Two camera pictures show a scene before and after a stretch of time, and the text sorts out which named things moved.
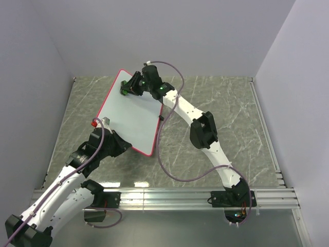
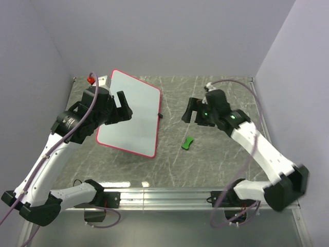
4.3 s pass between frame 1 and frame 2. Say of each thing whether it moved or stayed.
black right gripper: moved
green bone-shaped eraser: moved
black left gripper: moved
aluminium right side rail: stayed
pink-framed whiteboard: stayed
